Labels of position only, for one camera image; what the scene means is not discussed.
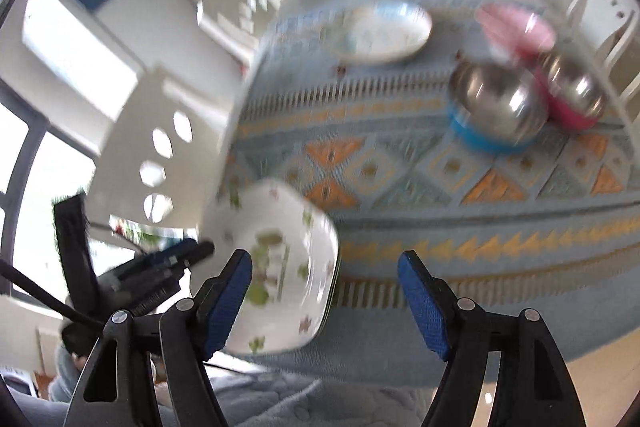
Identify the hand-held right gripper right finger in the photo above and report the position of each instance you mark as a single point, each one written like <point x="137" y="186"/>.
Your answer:
<point x="424" y="307"/>

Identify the window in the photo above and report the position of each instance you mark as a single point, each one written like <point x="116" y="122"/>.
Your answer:
<point x="35" y="187"/>

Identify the round white plate blue rim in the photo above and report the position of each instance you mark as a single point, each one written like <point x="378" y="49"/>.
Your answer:
<point x="380" y="32"/>

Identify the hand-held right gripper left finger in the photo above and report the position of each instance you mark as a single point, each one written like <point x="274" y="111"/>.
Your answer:
<point x="227" y="307"/>

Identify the patterned blue tablecloth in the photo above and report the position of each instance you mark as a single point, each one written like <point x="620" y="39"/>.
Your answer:
<point x="400" y="167"/>

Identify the steel bowl blue outside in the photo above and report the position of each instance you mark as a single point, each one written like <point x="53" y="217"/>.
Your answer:
<point x="492" y="107"/>

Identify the square floral plate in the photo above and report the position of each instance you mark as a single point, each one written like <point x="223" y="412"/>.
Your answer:
<point x="280" y="267"/>

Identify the white chair with hexagon holes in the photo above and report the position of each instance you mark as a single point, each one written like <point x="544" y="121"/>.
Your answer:
<point x="160" y="142"/>
<point x="602" y="22"/>
<point x="240" y="12"/>

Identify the grey fleece clothing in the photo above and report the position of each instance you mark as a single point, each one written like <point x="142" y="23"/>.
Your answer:
<point x="300" y="402"/>

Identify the steel bowl pink outside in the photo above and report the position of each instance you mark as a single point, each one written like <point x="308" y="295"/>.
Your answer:
<point x="572" y="92"/>

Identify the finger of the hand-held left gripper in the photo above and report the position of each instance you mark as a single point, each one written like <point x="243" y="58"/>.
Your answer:
<point x="177" y="254"/>

